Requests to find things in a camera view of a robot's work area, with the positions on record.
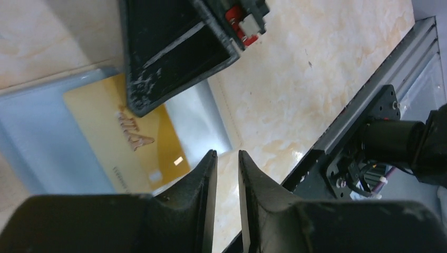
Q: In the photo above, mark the aluminium frame rail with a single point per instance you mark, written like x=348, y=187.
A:
x=415, y=68

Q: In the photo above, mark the beige card holder wallet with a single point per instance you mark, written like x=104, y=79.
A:
x=47, y=150

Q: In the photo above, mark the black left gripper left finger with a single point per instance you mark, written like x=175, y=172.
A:
x=182, y=217

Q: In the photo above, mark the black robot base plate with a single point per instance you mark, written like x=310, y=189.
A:
x=329, y=220

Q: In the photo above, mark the gold credit card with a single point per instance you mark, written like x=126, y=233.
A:
x=138, y=154

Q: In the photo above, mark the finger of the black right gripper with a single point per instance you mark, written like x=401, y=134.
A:
x=169, y=46

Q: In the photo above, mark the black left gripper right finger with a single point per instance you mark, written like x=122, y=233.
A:
x=269, y=216

